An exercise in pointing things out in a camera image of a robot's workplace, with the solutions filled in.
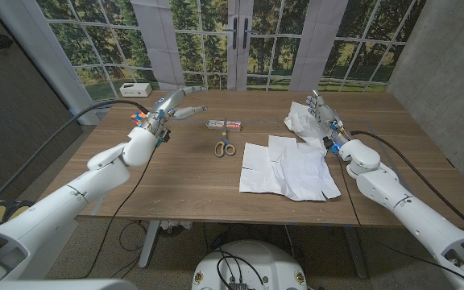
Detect white power strip box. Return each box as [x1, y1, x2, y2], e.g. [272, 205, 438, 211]
[118, 82, 153, 98]

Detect white table leg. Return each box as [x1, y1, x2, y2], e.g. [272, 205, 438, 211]
[138, 220, 161, 269]

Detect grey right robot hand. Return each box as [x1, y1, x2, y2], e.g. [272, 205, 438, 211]
[304, 89, 352, 151]

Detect printed forest window backdrop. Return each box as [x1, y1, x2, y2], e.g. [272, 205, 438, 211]
[34, 0, 429, 102]

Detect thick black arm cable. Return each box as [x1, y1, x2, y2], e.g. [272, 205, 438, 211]
[349, 130, 464, 239]
[0, 98, 151, 210]

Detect grey scissors with yellow handles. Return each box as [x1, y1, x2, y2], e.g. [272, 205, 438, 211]
[214, 120, 236, 158]

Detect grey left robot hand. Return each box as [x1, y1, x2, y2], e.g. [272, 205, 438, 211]
[143, 85, 209, 137]

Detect black wall hook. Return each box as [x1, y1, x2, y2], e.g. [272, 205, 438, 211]
[0, 34, 15, 52]

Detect crumpled paper scrap under table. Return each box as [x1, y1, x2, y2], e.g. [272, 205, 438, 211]
[159, 220, 193, 237]

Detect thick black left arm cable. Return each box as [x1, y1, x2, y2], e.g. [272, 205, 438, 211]
[0, 98, 151, 210]

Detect multicoloured puzzle cube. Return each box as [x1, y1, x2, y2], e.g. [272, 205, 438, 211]
[130, 110, 148, 128]

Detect Colgate toothpaste box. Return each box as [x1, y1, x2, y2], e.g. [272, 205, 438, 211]
[205, 119, 242, 132]

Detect white pillar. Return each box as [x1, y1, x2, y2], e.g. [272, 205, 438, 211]
[0, 0, 101, 126]

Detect grey table leg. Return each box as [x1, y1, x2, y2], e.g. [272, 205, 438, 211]
[342, 225, 370, 280]

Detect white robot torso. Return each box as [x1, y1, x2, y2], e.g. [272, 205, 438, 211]
[191, 240, 308, 290]

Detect crumpled white paper piece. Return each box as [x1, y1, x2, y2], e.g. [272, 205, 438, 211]
[283, 101, 329, 147]

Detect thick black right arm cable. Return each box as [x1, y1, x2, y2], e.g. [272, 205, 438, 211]
[349, 130, 464, 239]

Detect white paper sheet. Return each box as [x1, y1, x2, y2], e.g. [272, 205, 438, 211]
[238, 135, 342, 202]

